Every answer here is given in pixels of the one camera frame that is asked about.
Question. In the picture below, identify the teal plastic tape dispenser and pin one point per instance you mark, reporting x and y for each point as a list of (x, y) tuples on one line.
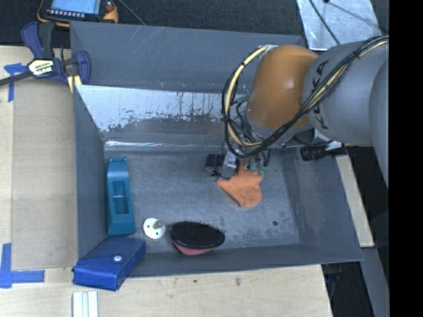
[(121, 216)]

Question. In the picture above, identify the black cylinder on white bracket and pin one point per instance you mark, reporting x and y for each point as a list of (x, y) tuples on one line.
[(311, 152)]

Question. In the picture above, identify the blue case with white button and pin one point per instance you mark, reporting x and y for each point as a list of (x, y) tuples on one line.
[(105, 263)]

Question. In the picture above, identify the white round knob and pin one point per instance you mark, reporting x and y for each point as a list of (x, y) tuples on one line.
[(152, 230)]

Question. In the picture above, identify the black brush with pink back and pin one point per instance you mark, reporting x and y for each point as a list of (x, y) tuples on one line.
[(197, 235)]

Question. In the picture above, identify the grey metal bin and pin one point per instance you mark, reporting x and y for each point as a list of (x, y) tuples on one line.
[(185, 197)]

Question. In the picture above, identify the orange cloth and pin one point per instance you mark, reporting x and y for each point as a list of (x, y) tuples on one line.
[(245, 189)]

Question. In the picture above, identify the pale brown flat board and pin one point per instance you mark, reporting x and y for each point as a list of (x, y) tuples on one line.
[(43, 177)]

